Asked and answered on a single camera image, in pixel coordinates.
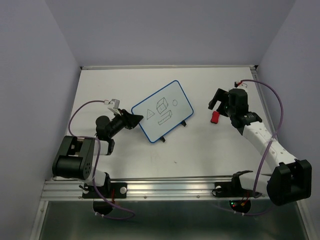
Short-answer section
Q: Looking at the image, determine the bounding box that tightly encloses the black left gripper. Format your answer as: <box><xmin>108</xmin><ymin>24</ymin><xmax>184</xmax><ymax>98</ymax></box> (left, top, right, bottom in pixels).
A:
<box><xmin>107</xmin><ymin>108</ymin><xmax>143</xmax><ymax>138</ymax></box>

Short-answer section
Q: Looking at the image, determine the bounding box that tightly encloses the red bone-shaped eraser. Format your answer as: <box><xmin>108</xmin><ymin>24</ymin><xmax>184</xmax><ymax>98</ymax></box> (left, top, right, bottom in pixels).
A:
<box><xmin>210</xmin><ymin>111</ymin><xmax>220</xmax><ymax>124</ymax></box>

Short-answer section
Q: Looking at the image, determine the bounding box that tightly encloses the blue framed whiteboard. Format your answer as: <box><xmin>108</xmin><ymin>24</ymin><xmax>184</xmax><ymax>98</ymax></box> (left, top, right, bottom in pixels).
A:
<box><xmin>131</xmin><ymin>80</ymin><xmax>194</xmax><ymax>143</ymax></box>

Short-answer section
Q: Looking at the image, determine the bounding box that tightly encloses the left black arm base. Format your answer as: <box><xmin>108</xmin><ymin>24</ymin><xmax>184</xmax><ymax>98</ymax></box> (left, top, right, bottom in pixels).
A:
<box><xmin>79</xmin><ymin>172</ymin><xmax>128</xmax><ymax>217</ymax></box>

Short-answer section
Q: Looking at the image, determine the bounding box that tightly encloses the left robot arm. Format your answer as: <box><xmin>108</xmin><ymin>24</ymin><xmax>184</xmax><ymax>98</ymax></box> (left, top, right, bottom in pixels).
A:
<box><xmin>52</xmin><ymin>109</ymin><xmax>144</xmax><ymax>197</ymax></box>

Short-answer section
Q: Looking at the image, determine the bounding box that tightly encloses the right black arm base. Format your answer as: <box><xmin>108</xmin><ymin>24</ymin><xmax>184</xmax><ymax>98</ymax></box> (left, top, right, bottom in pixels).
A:
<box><xmin>211</xmin><ymin>170</ymin><xmax>261</xmax><ymax>217</ymax></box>

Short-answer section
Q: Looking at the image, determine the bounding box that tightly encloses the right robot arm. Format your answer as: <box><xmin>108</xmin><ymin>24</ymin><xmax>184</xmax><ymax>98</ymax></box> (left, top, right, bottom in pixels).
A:
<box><xmin>208</xmin><ymin>88</ymin><xmax>312</xmax><ymax>206</ymax></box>

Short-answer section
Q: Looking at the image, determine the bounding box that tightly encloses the black whiteboard foot clip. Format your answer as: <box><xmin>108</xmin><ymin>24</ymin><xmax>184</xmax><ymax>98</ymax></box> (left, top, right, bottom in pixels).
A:
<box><xmin>180</xmin><ymin>120</ymin><xmax>187</xmax><ymax>127</ymax></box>
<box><xmin>160</xmin><ymin>136</ymin><xmax>166</xmax><ymax>143</ymax></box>

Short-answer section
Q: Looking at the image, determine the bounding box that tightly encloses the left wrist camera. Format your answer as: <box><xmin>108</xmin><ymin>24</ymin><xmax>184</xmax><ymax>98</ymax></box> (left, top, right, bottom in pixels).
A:
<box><xmin>107</xmin><ymin>99</ymin><xmax>120</xmax><ymax>112</ymax></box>

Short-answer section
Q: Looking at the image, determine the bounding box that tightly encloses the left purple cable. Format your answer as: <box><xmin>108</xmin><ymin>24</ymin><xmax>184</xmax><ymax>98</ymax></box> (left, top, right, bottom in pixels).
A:
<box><xmin>67</xmin><ymin>99</ymin><xmax>136</xmax><ymax>221</ymax></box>

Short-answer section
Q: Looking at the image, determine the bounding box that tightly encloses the purple cable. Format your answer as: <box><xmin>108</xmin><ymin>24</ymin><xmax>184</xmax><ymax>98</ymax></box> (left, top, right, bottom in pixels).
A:
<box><xmin>214</xmin><ymin>79</ymin><xmax>285</xmax><ymax>217</ymax></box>
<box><xmin>67</xmin><ymin>99</ymin><xmax>136</xmax><ymax>221</ymax></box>

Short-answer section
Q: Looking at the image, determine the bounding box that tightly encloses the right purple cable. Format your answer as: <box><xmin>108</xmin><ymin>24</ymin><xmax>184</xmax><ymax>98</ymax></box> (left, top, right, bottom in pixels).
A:
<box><xmin>214</xmin><ymin>79</ymin><xmax>285</xmax><ymax>217</ymax></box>

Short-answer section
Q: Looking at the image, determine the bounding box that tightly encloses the aluminium front mounting rail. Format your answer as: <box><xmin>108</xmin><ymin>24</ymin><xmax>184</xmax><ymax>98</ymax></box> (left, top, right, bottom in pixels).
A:
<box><xmin>40</xmin><ymin>175</ymin><xmax>270</xmax><ymax>202</ymax></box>

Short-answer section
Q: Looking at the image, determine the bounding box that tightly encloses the aluminium right side rail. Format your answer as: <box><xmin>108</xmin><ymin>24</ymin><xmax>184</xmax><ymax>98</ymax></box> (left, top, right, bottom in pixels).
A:
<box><xmin>250</xmin><ymin>66</ymin><xmax>313</xmax><ymax>240</ymax></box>

